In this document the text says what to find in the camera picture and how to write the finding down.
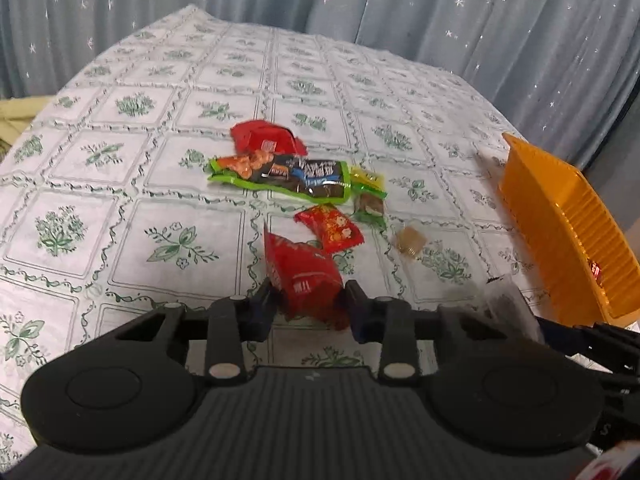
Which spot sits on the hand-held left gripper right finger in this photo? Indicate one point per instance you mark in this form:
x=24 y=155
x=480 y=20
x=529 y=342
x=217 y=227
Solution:
x=357 y=312

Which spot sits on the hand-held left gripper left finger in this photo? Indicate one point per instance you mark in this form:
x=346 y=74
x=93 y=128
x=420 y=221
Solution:
x=262 y=305

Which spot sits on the clear brown candy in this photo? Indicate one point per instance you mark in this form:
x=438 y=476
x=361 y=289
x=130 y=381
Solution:
x=410 y=241

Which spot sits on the small yellow candy packet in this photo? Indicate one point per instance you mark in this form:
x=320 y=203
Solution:
x=369 y=179

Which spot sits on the red and white printed cloth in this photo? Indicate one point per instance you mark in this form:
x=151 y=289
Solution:
x=615 y=467

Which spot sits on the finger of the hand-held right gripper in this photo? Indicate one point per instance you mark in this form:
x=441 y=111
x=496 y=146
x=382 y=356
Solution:
x=595 y=340

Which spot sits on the green and black snack packet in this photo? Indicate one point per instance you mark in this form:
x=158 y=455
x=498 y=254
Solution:
x=295 y=175

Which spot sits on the large red snack packet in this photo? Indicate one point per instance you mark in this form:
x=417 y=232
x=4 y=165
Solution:
x=305 y=275

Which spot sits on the red snack packet white label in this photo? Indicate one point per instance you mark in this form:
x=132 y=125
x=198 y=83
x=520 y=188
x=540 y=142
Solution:
x=262 y=136

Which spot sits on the orange plastic tray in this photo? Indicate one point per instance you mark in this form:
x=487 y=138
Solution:
x=560 y=220

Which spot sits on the yellow bedding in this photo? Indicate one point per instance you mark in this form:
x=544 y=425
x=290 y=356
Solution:
x=17 y=112

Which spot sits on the small red candy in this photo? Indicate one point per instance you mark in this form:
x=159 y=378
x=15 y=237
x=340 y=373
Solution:
x=596 y=270

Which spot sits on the blue star-print curtain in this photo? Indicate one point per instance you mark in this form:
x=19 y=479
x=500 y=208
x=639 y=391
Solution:
x=400 y=5

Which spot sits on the small green candy packet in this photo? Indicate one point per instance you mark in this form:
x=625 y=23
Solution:
x=370 y=209

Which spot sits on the small red patterned snack packet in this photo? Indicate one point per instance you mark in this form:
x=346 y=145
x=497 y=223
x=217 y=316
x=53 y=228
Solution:
x=332 y=227

